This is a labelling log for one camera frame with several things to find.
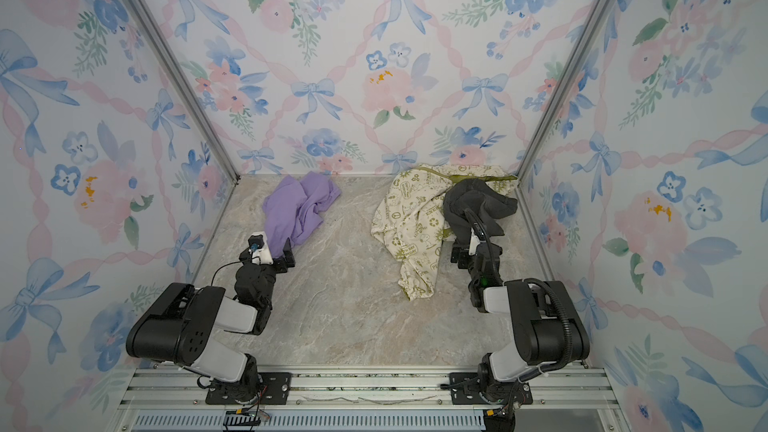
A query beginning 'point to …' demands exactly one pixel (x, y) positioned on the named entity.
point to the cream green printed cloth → (410, 221)
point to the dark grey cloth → (487, 205)
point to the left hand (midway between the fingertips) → (273, 238)
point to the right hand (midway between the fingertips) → (472, 239)
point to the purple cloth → (293, 207)
